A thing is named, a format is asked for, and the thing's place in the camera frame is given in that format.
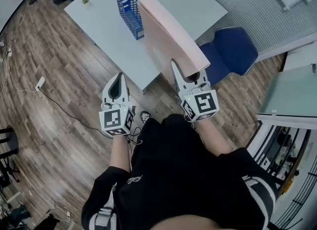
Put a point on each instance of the blue file holder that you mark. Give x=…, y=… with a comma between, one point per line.
x=128, y=11

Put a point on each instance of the person's left forearm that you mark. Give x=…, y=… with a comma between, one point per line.
x=120, y=152

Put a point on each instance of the person's black white shoe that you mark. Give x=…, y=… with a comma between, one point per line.
x=145, y=116

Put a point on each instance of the glass top desk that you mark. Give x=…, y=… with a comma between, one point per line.
x=292, y=92

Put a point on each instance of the small green potted plant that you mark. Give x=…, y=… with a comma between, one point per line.
x=85, y=1

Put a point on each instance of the white power strip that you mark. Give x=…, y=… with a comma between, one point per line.
x=40, y=84

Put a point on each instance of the black stool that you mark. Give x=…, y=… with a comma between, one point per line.
x=8, y=144

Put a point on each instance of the blue office chair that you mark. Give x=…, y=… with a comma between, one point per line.
x=230, y=53

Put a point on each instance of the person's right forearm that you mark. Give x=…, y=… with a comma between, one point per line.
x=213, y=138

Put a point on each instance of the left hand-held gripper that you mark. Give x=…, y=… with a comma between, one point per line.
x=114, y=121

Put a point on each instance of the person's black shirt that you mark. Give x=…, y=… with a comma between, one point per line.
x=178, y=174

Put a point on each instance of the pink folder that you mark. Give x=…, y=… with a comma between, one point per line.
x=168, y=33

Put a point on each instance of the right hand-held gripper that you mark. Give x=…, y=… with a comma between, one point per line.
x=203, y=103

